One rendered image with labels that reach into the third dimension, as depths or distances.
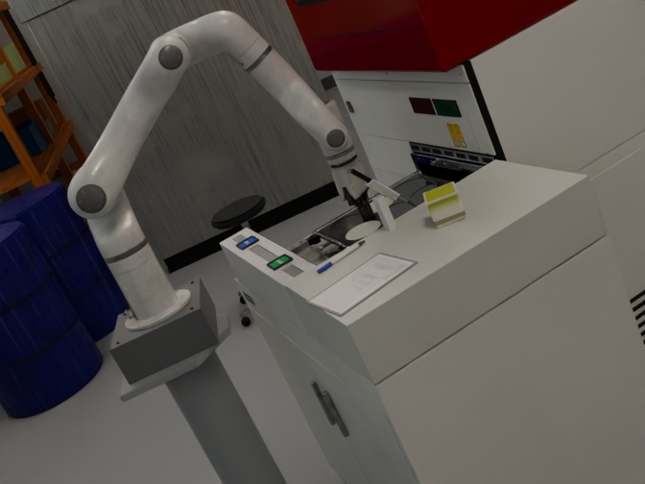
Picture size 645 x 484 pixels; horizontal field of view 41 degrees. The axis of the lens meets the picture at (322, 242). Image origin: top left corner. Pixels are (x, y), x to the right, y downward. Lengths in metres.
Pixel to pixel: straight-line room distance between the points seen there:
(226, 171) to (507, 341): 3.75
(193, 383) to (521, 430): 0.88
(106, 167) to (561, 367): 1.17
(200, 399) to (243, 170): 3.22
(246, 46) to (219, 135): 3.22
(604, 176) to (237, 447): 1.23
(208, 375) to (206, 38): 0.87
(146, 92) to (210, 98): 3.19
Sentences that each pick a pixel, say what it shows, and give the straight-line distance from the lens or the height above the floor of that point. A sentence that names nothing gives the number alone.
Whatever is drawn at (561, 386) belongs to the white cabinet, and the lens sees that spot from 2.02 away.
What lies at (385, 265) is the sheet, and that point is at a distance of 1.86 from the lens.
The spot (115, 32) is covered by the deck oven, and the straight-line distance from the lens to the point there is 5.33.
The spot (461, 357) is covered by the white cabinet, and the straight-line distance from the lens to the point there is 1.84.
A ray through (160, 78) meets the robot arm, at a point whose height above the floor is 1.48.
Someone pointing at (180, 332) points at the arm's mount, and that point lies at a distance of 2.24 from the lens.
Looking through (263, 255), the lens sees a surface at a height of 0.96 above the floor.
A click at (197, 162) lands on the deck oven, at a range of 5.43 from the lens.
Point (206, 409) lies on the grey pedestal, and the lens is 2.39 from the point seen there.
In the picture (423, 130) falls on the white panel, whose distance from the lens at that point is 2.47.
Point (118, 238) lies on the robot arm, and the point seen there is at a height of 1.16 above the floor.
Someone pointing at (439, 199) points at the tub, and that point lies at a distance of 1.91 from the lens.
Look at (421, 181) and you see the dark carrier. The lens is 2.47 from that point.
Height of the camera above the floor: 1.70
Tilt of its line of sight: 20 degrees down
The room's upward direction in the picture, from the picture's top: 25 degrees counter-clockwise
